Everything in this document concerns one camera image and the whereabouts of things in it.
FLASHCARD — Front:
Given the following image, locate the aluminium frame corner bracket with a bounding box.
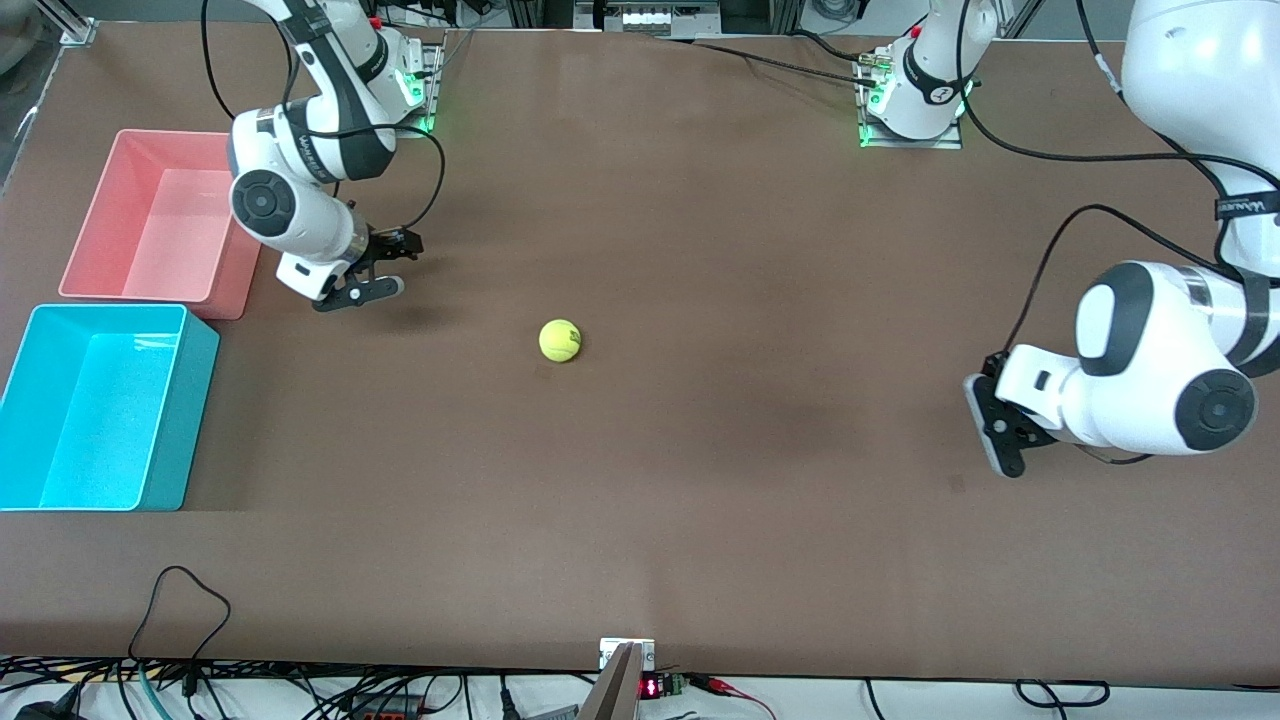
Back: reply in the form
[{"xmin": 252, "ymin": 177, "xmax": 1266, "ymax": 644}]
[{"xmin": 35, "ymin": 0, "xmax": 98, "ymax": 46}]

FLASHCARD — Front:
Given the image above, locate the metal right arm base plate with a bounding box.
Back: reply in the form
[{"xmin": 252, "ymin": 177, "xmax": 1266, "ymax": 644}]
[{"xmin": 385, "ymin": 40, "xmax": 446, "ymax": 136}]

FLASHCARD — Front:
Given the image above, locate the blue plastic bin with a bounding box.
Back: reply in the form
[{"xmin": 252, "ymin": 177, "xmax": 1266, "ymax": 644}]
[{"xmin": 0, "ymin": 303, "xmax": 221, "ymax": 513}]

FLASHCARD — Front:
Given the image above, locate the silver lit device box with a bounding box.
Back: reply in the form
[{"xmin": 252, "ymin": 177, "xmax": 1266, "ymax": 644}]
[{"xmin": 575, "ymin": 0, "xmax": 721, "ymax": 36}]

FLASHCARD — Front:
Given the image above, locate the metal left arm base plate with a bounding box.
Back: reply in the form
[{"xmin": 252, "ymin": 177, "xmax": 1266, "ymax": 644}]
[{"xmin": 858, "ymin": 50, "xmax": 964, "ymax": 151}]

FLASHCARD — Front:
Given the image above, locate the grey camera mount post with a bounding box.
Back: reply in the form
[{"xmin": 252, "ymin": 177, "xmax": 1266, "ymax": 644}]
[{"xmin": 578, "ymin": 643, "xmax": 643, "ymax": 720}]

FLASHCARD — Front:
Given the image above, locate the black cable to arm base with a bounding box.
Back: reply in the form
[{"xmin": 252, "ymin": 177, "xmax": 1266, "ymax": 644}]
[{"xmin": 650, "ymin": 35, "xmax": 881, "ymax": 86}]

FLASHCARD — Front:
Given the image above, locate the yellow tennis ball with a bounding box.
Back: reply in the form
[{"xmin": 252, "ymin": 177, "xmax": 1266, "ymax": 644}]
[{"xmin": 539, "ymin": 319, "xmax": 582, "ymax": 363}]

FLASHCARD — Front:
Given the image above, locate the silver mounting bracket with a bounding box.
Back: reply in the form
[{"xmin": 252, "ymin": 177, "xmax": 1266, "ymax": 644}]
[{"xmin": 600, "ymin": 638, "xmax": 656, "ymax": 671}]

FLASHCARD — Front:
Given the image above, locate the black flat cable loop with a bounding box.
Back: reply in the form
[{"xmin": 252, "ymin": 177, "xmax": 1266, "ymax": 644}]
[{"xmin": 1015, "ymin": 680, "xmax": 1111, "ymax": 707}]

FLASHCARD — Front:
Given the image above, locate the black looped table cable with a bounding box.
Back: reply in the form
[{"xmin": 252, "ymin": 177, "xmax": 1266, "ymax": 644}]
[{"xmin": 128, "ymin": 566, "xmax": 233, "ymax": 693}]

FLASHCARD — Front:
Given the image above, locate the pink plastic bin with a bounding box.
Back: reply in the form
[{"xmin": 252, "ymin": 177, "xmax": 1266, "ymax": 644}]
[{"xmin": 59, "ymin": 129, "xmax": 263, "ymax": 321}]

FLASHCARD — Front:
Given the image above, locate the red clip lead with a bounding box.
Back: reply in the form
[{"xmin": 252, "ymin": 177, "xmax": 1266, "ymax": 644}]
[{"xmin": 690, "ymin": 675, "xmax": 776, "ymax": 720}]

